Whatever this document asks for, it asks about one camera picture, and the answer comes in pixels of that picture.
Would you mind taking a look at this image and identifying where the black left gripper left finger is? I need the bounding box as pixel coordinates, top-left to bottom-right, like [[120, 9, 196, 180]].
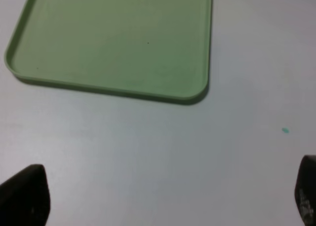
[[0, 164, 50, 226]]

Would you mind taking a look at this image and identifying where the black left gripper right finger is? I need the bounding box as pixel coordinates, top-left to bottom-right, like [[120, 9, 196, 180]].
[[294, 155, 316, 226]]

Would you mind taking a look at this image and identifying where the green plastic tray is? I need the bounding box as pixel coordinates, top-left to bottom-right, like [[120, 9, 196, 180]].
[[4, 0, 212, 103]]

